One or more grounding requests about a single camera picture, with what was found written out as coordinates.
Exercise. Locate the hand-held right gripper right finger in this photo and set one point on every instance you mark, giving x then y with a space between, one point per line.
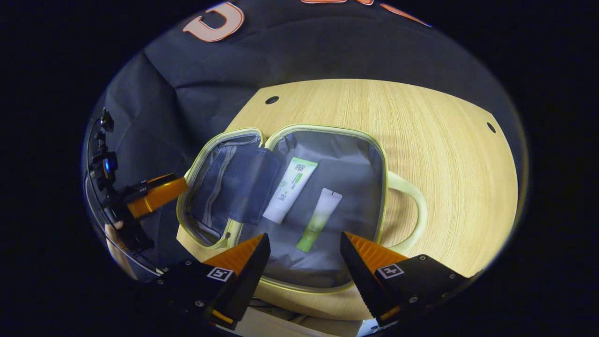
358 271

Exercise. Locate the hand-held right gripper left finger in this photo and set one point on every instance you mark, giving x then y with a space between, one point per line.
248 276

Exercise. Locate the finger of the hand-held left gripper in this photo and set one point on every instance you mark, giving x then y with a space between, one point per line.
157 180
157 199

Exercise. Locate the white tube with green cap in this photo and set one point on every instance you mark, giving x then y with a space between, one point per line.
320 217

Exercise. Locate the pale yellow suitcase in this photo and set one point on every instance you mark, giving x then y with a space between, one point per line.
346 187

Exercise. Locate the white tube with green label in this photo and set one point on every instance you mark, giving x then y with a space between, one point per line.
290 189

